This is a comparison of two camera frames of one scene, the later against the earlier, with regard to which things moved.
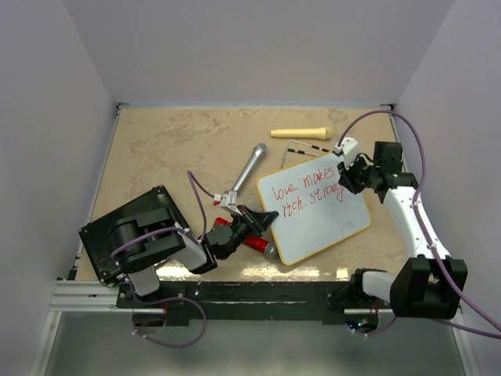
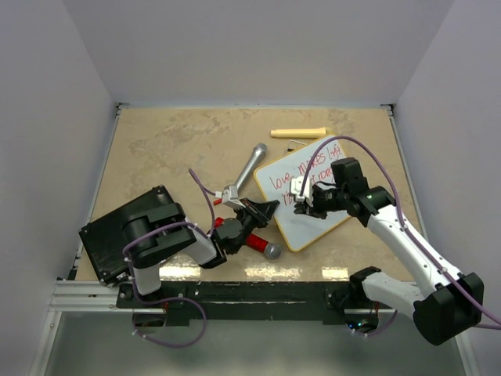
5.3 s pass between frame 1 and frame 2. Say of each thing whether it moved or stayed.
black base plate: stayed
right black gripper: moved
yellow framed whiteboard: moved
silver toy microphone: stayed
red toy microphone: stayed
